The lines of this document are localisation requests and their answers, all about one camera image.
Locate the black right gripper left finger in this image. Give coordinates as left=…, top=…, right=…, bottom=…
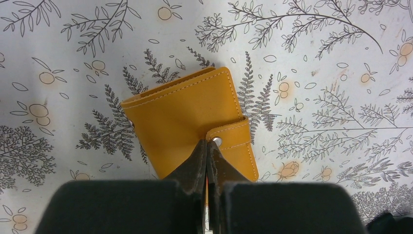
left=36, top=140, right=207, bottom=234

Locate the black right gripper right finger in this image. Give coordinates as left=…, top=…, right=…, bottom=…
left=206, top=141, right=366, bottom=234

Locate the yellow leather card holder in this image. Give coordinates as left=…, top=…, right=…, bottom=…
left=120, top=67, right=259, bottom=182

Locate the black cloth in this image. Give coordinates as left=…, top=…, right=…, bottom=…
left=366, top=213, right=413, bottom=234

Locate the floral patterned table mat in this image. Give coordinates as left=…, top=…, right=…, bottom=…
left=0, top=0, right=413, bottom=234

